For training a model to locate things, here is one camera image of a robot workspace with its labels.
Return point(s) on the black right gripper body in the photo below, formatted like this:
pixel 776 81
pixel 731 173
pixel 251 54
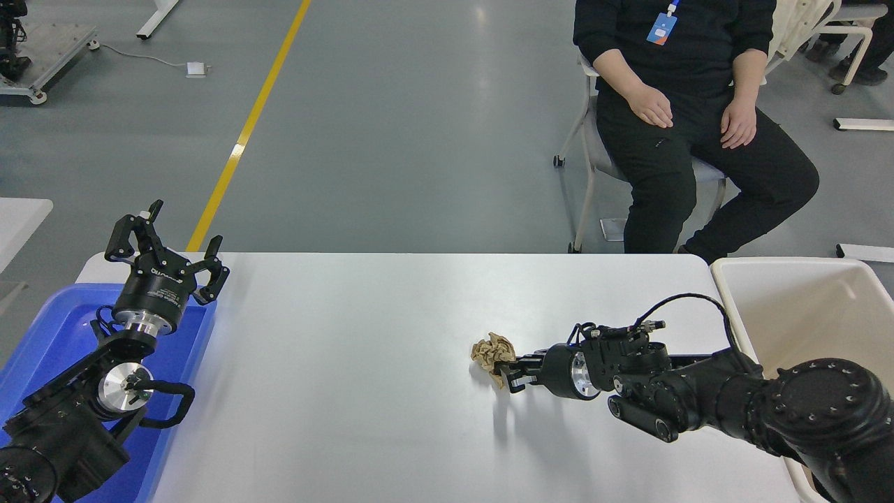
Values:
pixel 559 370

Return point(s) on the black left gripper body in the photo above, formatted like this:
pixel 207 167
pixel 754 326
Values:
pixel 157 290

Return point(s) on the tan paper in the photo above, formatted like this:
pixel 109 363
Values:
pixel 492 349

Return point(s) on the person's left forearm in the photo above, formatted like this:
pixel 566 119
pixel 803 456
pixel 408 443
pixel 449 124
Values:
pixel 749 77

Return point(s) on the person's right forearm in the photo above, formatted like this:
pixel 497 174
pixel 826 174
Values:
pixel 618 73

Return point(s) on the person's right hand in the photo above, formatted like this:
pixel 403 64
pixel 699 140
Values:
pixel 651 106

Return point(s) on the person's left hand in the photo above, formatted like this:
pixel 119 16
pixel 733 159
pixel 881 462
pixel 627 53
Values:
pixel 739 126

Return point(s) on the blue plastic tray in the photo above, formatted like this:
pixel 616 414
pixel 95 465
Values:
pixel 56 328

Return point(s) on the white side table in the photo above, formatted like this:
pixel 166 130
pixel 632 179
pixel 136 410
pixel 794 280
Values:
pixel 21 220

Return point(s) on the metal floor plate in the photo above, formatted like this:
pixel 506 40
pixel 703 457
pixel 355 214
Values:
pixel 613 229

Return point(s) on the grey wheeled platform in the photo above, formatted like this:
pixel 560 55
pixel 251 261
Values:
pixel 59 49

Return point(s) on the grey office chair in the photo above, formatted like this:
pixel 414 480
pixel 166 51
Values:
pixel 601 157

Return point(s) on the white table leg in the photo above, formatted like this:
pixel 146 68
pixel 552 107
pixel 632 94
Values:
pixel 157 17

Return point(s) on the person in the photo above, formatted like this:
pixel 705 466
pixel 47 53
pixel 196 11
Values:
pixel 663 175
pixel 881 35

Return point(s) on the black machine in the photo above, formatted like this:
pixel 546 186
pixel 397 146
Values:
pixel 10 42

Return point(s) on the large pale bin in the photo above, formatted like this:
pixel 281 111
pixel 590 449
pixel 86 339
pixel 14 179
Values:
pixel 803 314

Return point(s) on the white floor bar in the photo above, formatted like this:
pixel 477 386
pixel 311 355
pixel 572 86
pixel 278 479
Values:
pixel 866 124
pixel 869 253

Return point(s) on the white office chair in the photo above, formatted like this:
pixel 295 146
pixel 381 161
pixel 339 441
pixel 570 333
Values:
pixel 796 28

